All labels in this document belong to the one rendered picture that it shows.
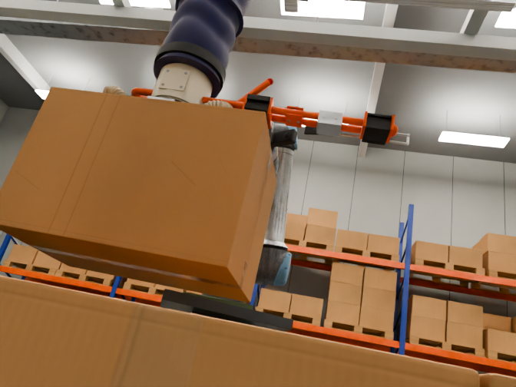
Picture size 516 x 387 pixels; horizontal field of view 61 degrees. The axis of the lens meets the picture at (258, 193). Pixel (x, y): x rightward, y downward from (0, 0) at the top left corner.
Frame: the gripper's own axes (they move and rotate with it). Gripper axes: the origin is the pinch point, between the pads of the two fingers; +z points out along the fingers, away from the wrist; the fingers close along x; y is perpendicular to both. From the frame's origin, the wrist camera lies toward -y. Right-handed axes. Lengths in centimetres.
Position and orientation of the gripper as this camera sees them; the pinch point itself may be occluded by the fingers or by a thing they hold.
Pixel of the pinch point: (266, 113)
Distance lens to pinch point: 133.0
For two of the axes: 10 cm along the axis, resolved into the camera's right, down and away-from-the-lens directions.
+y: -9.8, -1.5, 1.5
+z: -0.7, -4.1, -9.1
